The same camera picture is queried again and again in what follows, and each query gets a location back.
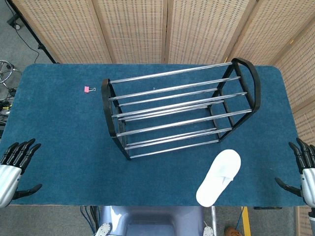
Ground lilac robot torso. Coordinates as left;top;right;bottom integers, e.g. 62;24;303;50
99;206;205;236

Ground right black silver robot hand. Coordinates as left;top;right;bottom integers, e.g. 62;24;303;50
275;138;315;206

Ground blue felt table cloth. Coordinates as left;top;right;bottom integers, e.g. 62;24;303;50
0;63;311;207

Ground dark cables under table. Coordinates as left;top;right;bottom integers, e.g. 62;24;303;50
80;206;101;236

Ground yellow floor tape strip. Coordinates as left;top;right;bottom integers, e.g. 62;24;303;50
242;206;252;236

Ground black chrome shoe rack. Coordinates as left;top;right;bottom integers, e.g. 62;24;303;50
101;58;261;161

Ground white table leg tube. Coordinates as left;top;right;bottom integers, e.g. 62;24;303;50
210;206;218;228

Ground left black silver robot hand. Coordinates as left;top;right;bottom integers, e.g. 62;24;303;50
0;138;43;208

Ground black stand pole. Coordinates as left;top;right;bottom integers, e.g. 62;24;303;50
4;0;60;64

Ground chrome stool base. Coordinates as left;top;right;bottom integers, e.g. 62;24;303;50
0;59;22;88

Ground white slipper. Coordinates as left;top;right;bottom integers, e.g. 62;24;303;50
195;149;242;207

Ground woven bamboo screen panel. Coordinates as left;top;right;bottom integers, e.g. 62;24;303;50
228;0;315;67
11;0;113;64
164;0;258;65
93;0;170;64
274;24;315;236

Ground black floor cable bundle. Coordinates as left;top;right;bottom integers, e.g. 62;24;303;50
0;87;17;128

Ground black stand foot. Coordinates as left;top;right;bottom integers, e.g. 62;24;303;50
7;17;22;30

